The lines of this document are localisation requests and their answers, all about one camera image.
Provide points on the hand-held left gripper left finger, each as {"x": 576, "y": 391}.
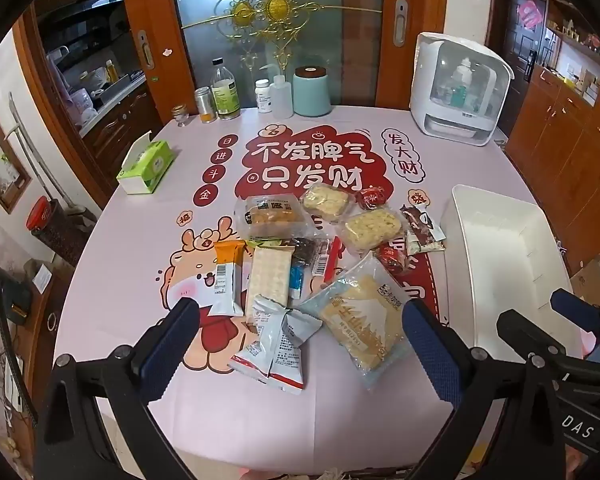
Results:
{"x": 167, "y": 355}

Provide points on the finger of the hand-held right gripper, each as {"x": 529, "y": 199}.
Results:
{"x": 575, "y": 307}
{"x": 535, "y": 332}

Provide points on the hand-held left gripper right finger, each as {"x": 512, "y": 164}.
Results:
{"x": 430, "y": 350}

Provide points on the large rice cracker packet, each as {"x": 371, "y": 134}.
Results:
{"x": 360, "y": 325}

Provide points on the orange and white snack packet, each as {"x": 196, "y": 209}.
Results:
{"x": 227, "y": 280}

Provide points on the white plastic tray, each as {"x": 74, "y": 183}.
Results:
{"x": 485, "y": 240}

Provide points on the grey and red snack packet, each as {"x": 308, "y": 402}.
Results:
{"x": 275, "y": 350}

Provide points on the clear cracker packet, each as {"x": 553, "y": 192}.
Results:
{"x": 269, "y": 280}

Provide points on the noodle cake packet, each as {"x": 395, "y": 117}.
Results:
{"x": 372, "y": 230}
{"x": 326, "y": 204}

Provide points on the small blue snack packet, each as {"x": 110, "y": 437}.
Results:
{"x": 295, "y": 280}

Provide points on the clear bread packet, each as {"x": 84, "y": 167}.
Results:
{"x": 270, "y": 217}

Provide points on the cardboard box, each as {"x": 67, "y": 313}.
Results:
{"x": 592, "y": 280}

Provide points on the red candy packet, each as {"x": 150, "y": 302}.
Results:
{"x": 372, "y": 198}
{"x": 394, "y": 260}

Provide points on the beige sachet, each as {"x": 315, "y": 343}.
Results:
{"x": 427, "y": 246}

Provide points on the brown coffee sachet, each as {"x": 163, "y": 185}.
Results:
{"x": 420, "y": 222}

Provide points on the red stick packet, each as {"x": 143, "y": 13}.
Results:
{"x": 330, "y": 259}

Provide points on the dark snack packet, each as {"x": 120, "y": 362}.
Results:
{"x": 307, "y": 251}

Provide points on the wooden cabinet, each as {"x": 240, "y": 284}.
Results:
{"x": 565, "y": 150}

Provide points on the red and black bin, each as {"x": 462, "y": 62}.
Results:
{"x": 50, "y": 225}

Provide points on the green tissue box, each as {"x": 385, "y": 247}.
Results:
{"x": 147, "y": 165}

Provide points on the broom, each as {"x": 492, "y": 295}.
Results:
{"x": 35, "y": 160}

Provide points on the small glass jar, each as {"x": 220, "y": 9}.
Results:
{"x": 180, "y": 116}

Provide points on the kitchen counter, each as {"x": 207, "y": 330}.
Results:
{"x": 115, "y": 115}

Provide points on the white countertop sterilizer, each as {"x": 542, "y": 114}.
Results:
{"x": 455, "y": 85}

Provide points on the glass bottle with green label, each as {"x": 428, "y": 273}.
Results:
{"x": 225, "y": 95}

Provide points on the dark entrance door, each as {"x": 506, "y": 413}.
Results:
{"x": 517, "y": 45}

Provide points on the white pill bottle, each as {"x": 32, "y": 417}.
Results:
{"x": 264, "y": 97}

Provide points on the clear squeeze bottle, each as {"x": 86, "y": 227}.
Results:
{"x": 282, "y": 97}

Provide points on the teal canister with brown lid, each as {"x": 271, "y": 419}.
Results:
{"x": 311, "y": 92}

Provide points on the glass sliding door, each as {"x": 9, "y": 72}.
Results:
{"x": 275, "y": 20}

